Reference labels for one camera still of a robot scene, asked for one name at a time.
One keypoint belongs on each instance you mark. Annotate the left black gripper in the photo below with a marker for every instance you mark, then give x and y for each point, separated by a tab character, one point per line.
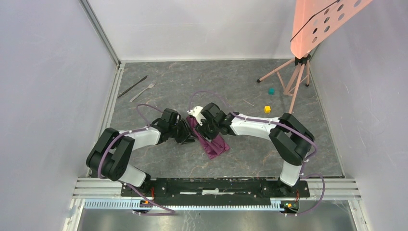
187	134

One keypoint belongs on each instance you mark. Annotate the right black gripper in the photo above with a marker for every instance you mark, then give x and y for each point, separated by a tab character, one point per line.
202	130

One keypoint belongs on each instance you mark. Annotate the purple cloth napkin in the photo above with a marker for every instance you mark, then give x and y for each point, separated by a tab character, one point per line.
213	148

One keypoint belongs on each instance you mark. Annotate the silver fork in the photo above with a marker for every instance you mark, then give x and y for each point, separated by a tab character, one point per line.
151	85

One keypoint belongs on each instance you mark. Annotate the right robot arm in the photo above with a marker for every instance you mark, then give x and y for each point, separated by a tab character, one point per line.
291	139

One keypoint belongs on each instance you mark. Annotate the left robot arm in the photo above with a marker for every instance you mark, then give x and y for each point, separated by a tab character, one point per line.
110	156

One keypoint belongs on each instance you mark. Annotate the yellow cube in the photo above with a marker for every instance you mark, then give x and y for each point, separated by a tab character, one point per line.
267	109

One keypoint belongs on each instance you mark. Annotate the black knife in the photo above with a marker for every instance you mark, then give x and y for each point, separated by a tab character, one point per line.
131	87

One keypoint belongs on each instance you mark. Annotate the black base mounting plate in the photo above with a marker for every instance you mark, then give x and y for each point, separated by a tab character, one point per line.
221	191

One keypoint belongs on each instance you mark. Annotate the teal cube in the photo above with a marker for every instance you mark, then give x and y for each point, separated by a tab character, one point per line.
271	91

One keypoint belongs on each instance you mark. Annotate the pink music stand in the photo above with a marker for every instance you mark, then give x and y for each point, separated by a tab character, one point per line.
314	21

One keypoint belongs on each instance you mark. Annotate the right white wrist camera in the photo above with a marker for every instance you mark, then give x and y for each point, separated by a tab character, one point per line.
196	112

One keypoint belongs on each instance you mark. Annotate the aluminium frame rail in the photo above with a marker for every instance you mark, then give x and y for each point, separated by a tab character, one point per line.
119	66

